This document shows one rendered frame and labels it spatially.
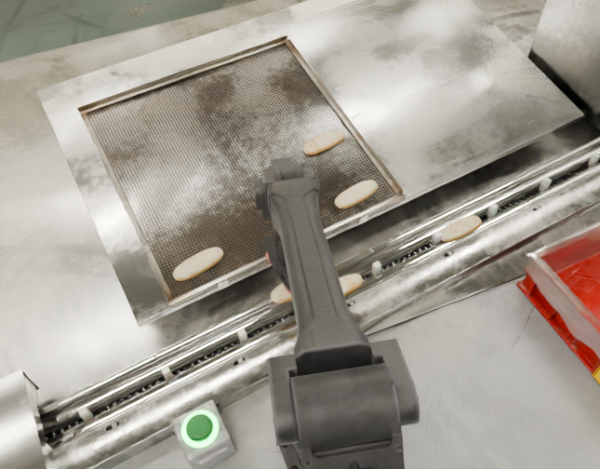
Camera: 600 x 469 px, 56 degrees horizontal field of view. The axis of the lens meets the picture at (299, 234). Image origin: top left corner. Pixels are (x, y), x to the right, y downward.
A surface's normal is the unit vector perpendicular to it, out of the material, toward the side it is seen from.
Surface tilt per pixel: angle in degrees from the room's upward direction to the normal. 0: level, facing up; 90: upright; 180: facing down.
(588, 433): 0
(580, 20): 90
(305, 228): 20
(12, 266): 0
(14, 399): 0
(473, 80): 10
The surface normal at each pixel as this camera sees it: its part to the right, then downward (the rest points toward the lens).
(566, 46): -0.87, 0.40
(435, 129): 0.05, -0.48
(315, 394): -0.06, -0.72
